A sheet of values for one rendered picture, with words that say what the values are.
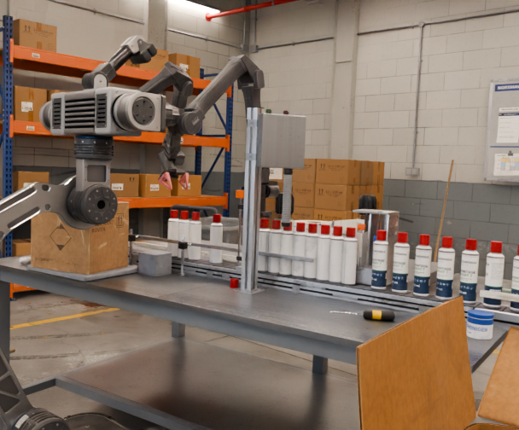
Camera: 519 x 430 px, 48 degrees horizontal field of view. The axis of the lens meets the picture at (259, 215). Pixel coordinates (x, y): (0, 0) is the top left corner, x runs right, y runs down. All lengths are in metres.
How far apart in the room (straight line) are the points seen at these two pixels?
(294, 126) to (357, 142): 5.26
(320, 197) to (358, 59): 2.29
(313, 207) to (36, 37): 3.03
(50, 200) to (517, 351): 1.71
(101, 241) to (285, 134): 0.84
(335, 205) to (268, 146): 3.69
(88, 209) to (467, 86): 5.25
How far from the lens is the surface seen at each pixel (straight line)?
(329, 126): 7.61
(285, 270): 2.21
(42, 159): 6.67
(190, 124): 2.04
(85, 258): 2.33
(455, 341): 0.66
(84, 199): 2.09
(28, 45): 5.83
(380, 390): 0.49
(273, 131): 2.08
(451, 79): 6.85
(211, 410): 2.68
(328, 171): 5.77
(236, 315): 1.82
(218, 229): 2.40
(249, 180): 2.12
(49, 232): 2.45
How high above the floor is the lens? 1.29
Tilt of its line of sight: 5 degrees down
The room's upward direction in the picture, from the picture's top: 2 degrees clockwise
